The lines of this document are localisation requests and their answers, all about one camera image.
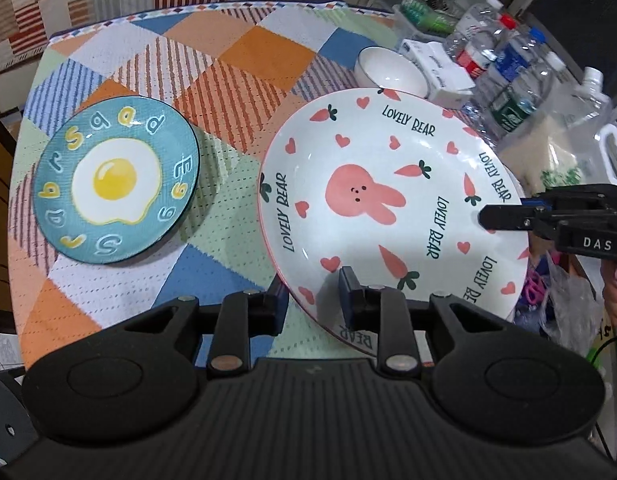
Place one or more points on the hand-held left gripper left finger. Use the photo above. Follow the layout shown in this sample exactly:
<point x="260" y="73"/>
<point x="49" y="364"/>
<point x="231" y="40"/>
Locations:
<point x="261" y="310"/>

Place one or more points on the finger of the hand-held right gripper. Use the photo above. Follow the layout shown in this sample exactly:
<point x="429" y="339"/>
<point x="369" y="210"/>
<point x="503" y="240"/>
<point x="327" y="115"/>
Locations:
<point x="503" y="217"/>

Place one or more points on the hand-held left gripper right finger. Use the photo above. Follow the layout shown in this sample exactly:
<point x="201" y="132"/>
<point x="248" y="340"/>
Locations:
<point x="346" y="287"/>

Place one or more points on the white rabbit carrot plate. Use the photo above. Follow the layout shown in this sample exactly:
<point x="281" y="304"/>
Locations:
<point x="388" y="220"/>

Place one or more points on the white bowl black rim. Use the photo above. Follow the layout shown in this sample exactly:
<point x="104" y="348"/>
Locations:
<point x="393" y="72"/>

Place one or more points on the teal fried egg plate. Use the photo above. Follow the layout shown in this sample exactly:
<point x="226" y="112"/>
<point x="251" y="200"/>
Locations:
<point x="116" y="180"/>

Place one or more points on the crumpled clear plastic bag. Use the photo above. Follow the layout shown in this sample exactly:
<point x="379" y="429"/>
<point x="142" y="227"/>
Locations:
<point x="563" y="290"/>

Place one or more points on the clear rice bag with spout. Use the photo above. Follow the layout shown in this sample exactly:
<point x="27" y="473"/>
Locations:
<point x="563" y="150"/>

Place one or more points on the green label water bottle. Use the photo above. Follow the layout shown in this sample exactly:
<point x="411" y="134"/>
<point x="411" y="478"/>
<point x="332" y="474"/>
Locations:
<point x="513" y="107"/>

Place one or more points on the white cardboard box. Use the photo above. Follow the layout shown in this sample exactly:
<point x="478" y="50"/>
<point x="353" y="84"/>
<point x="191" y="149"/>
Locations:
<point x="446" y="75"/>

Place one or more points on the blue cap water bottle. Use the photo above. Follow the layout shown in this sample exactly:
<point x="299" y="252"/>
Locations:
<point x="513" y="62"/>

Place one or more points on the red cap water bottle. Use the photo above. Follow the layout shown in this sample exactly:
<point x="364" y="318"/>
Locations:
<point x="476" y="57"/>

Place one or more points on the white cap clear bottle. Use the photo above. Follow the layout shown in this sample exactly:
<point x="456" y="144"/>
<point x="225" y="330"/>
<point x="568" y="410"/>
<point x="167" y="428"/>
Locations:
<point x="473" y="22"/>

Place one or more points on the clear tray with green items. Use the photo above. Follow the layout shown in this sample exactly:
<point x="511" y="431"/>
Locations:
<point x="423" y="15"/>

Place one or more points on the dark glass window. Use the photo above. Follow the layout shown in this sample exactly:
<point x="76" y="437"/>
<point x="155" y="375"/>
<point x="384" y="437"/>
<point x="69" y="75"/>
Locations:
<point x="578" y="0"/>

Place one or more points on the colourful checkered tablecloth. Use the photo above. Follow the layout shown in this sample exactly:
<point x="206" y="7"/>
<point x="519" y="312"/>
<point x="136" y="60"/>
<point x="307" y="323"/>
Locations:
<point x="213" y="85"/>

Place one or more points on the dark grey round object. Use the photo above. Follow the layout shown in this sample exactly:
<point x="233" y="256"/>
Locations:
<point x="6" y="410"/>

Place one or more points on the striped patchwork sofa cover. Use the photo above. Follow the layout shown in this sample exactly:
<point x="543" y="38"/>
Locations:
<point x="63" y="0"/>

